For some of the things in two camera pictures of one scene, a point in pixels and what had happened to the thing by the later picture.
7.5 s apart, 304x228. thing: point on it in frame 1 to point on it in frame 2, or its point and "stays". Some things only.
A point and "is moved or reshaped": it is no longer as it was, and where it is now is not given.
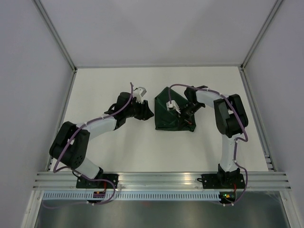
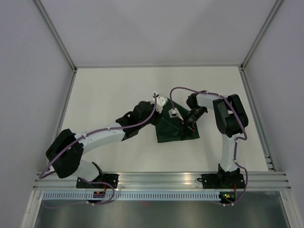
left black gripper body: (136, 110) to (154, 119)
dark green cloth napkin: (171, 119) is moved or reshaped
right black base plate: (222, 181) stays
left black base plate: (82, 183) stays
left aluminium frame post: (60, 42) stays
